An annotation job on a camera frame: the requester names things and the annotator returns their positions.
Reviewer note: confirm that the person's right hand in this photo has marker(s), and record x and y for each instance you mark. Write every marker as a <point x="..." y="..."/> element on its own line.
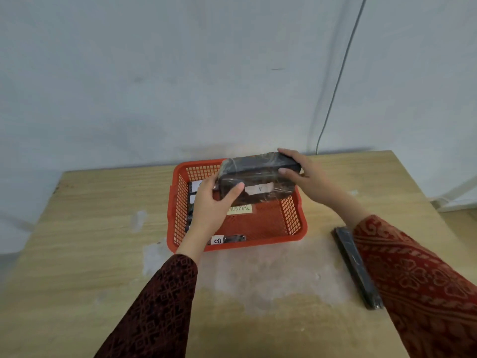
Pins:
<point x="316" y="178"/>

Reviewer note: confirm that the person's left hand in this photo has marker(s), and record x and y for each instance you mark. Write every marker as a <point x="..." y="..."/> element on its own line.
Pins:
<point x="207" y="212"/>

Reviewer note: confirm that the person's left thumb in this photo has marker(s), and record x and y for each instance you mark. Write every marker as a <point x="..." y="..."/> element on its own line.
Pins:
<point x="231" y="193"/>

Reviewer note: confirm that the person's right thumb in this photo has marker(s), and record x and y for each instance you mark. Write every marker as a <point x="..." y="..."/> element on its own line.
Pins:
<point x="289" y="173"/>

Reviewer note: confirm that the black plastic-wrapped box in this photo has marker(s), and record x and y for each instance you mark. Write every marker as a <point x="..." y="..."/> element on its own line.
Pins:
<point x="257" y="178"/>

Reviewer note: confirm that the person's left forearm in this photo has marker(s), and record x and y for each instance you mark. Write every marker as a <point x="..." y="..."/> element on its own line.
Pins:
<point x="160" y="294"/>

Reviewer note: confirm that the person's right forearm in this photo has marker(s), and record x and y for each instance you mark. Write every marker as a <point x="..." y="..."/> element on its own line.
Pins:
<point x="406" y="272"/>

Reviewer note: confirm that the yellow paper label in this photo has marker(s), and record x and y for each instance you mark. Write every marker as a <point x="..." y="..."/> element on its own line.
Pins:
<point x="239" y="209"/>

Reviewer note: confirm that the black labelled packs in basket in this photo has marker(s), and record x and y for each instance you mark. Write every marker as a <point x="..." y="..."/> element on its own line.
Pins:
<point x="192" y="205"/>

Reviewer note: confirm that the small black labelled item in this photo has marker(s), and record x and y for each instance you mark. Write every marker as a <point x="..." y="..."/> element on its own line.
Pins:
<point x="233" y="239"/>

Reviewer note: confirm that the red plastic mesh basket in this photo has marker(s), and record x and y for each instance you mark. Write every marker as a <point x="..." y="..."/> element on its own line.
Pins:
<point x="268" y="221"/>

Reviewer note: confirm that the flat black wrapped bar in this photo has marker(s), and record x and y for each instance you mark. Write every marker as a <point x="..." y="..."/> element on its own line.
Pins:
<point x="357" y="268"/>

